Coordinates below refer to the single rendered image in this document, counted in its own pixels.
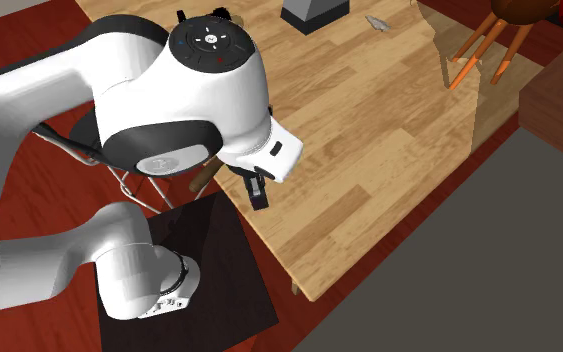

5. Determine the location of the black chair with metal legs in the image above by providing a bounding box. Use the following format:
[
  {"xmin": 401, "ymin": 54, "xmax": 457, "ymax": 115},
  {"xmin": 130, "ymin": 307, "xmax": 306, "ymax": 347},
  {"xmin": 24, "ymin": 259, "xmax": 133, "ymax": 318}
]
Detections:
[{"xmin": 32, "ymin": 106, "xmax": 205, "ymax": 216}]

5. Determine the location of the brown stool with orange legs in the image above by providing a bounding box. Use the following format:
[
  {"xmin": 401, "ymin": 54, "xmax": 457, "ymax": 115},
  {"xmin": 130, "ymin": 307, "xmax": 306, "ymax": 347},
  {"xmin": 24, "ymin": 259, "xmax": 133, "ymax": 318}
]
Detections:
[{"xmin": 448, "ymin": 0, "xmax": 563, "ymax": 92}]

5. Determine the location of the brown wooden cabinet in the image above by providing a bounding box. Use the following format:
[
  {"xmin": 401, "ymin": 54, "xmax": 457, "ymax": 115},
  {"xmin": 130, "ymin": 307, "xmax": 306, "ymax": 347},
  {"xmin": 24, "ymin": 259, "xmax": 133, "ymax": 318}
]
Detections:
[{"xmin": 518, "ymin": 24, "xmax": 563, "ymax": 170}]

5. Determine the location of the dark robot stand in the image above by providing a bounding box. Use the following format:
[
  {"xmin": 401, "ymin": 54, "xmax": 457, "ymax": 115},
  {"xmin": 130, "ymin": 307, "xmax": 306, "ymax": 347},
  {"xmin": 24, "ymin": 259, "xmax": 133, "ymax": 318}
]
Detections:
[{"xmin": 96, "ymin": 190, "xmax": 281, "ymax": 352}]

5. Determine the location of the light wooden table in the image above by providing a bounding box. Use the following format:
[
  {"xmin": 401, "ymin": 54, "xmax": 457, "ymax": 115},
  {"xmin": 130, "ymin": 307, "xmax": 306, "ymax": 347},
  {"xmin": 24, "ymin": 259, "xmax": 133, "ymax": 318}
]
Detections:
[{"xmin": 74, "ymin": 0, "xmax": 482, "ymax": 303}]

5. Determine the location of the grey and black block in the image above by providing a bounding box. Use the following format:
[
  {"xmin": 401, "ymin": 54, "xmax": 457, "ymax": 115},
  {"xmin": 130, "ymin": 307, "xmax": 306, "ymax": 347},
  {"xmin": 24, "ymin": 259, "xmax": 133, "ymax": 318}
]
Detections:
[{"xmin": 280, "ymin": 0, "xmax": 351, "ymax": 36}]

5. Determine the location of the small grey flat object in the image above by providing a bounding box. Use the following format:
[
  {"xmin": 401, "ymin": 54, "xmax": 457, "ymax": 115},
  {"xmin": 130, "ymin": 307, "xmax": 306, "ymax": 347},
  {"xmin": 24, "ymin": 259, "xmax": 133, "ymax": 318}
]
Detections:
[{"xmin": 364, "ymin": 14, "xmax": 392, "ymax": 33}]

